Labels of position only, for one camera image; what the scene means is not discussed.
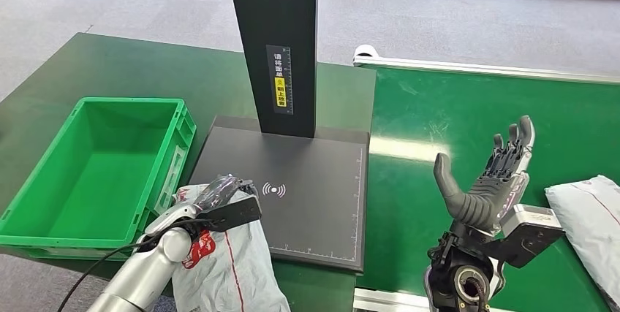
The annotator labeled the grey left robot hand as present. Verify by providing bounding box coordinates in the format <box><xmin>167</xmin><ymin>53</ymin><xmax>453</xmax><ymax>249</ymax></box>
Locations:
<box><xmin>193</xmin><ymin>174</ymin><xmax>259</xmax><ymax>214</ymax></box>

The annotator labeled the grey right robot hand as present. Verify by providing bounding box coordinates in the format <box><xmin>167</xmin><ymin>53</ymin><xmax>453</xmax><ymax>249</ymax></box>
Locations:
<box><xmin>432</xmin><ymin>115</ymin><xmax>537</xmax><ymax>236</ymax></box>

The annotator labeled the black inbound scanning machine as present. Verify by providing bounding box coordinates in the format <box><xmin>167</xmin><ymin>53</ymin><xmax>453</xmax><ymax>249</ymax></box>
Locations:
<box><xmin>189</xmin><ymin>0</ymin><xmax>371</xmax><ymax>273</ymax></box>

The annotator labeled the smooth grey mailer package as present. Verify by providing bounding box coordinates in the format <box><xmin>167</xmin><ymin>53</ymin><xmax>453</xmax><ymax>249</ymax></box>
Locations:
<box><xmin>545</xmin><ymin>175</ymin><xmax>620</xmax><ymax>311</ymax></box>

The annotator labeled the yellow and grey machine label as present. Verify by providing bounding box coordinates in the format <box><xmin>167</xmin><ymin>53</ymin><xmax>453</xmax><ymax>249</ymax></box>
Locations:
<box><xmin>265</xmin><ymin>45</ymin><xmax>295</xmax><ymax>116</ymax></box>

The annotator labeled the green plastic crate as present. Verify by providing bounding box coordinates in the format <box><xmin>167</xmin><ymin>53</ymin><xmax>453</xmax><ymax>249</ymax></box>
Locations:
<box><xmin>0</xmin><ymin>97</ymin><xmax>197</xmax><ymax>262</ymax></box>

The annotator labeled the dark green table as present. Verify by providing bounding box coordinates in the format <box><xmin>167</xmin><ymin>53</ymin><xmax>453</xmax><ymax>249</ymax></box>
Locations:
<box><xmin>0</xmin><ymin>32</ymin><xmax>378</xmax><ymax>312</ymax></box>

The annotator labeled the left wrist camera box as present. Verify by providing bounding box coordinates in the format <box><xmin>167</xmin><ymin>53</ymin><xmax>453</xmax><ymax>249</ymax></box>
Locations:
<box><xmin>196</xmin><ymin>194</ymin><xmax>262</xmax><ymax>233</ymax></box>

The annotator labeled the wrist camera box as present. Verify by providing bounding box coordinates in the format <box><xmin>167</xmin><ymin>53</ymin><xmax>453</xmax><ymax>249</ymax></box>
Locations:
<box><xmin>196</xmin><ymin>194</ymin><xmax>262</xmax><ymax>233</ymax></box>
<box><xmin>484</xmin><ymin>204</ymin><xmax>565</xmax><ymax>270</ymax></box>

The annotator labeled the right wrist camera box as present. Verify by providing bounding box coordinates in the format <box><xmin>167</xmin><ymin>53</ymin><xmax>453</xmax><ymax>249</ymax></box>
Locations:
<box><xmin>484</xmin><ymin>204</ymin><xmax>565</xmax><ymax>270</ymax></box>

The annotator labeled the long silver conveyor rail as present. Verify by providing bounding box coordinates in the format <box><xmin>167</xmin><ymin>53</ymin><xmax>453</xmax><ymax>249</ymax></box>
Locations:
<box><xmin>352</xmin><ymin>44</ymin><xmax>620</xmax><ymax>85</ymax></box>

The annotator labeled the short silver conveyor rail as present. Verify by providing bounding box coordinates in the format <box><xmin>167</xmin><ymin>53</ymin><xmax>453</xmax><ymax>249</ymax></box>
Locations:
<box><xmin>353</xmin><ymin>288</ymin><xmax>515</xmax><ymax>312</ymax></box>

